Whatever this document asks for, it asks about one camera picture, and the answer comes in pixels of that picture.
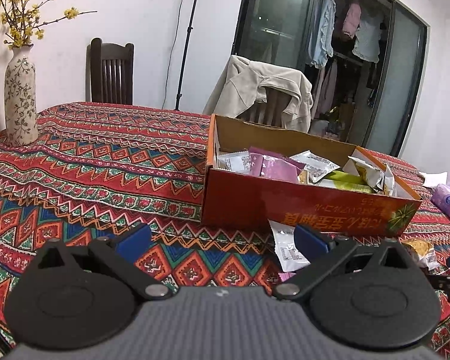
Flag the dark wooden chair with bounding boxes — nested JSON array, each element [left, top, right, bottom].
[[89, 37, 135, 105]]

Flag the dark sliding glass door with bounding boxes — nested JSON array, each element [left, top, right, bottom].
[[232, 0, 428, 156]]

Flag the green white snack packet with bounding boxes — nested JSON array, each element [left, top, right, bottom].
[[315, 171, 375, 194]]

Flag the studio light on stand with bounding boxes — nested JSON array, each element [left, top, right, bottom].
[[175, 0, 198, 111]]

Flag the white hanging top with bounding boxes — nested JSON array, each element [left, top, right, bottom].
[[352, 16, 383, 63]]

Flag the yellow flower branches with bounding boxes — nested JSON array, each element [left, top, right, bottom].
[[0, 0, 97, 50]]

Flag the white tissue paper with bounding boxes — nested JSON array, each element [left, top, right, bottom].
[[419, 172, 448, 189]]

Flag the chair with beige jacket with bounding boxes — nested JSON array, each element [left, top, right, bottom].
[[238, 88, 292, 128]]

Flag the beige jacket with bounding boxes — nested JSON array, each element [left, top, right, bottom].
[[203, 55, 314, 133]]

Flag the white printed snack packet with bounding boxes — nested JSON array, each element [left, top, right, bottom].
[[290, 150, 340, 184]]

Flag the yellow white snack packet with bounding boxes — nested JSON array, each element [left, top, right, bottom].
[[401, 238, 441, 272]]

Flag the pink hanging garment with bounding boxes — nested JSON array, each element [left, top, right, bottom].
[[341, 2, 362, 39]]

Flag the light blue hanging shirt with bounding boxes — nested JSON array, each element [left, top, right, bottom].
[[306, 0, 337, 69]]

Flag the floral ceramic vase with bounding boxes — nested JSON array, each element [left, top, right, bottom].
[[4, 46, 38, 146]]

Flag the red patterned tablecloth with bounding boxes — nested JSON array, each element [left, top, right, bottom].
[[0, 102, 450, 359]]

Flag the pink snack packet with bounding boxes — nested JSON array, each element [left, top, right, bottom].
[[249, 147, 305, 184]]

